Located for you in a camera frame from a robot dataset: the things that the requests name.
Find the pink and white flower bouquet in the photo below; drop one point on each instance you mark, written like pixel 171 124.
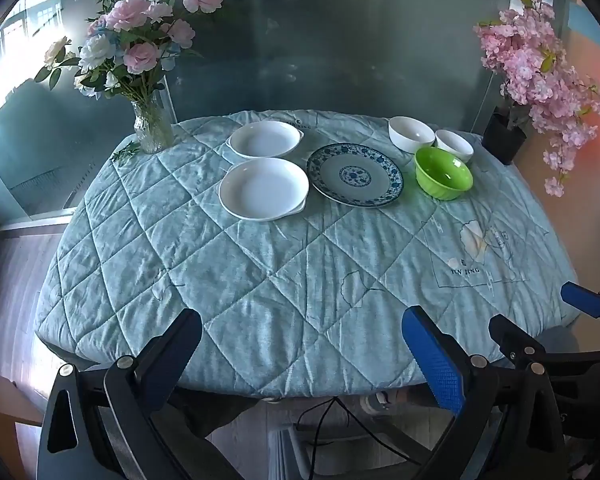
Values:
pixel 130 15

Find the blue patterned plate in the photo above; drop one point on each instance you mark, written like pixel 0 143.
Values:
pixel 355 175

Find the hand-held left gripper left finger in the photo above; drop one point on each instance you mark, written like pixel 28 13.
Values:
pixel 182 340

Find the green bowl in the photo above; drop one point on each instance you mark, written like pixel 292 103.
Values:
pixel 442 175

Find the pink blossom artificial plant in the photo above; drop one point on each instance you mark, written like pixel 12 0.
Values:
pixel 525 65

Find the wooden stool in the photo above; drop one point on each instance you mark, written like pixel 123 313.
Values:
pixel 5 400

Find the teal quilted blanket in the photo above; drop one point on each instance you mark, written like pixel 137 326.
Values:
pixel 280 260

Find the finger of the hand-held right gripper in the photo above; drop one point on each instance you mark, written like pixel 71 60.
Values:
pixel 582 298
pixel 512 335

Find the glass vase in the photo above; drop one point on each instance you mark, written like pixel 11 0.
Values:
pixel 152 132

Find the grey shoe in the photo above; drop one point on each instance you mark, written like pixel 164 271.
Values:
pixel 377 402

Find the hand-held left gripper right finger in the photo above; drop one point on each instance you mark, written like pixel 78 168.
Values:
pixel 432 355

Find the black plant pot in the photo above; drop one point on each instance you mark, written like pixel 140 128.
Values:
pixel 500 137

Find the white bowl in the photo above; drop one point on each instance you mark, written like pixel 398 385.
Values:
pixel 410 132
pixel 455 142

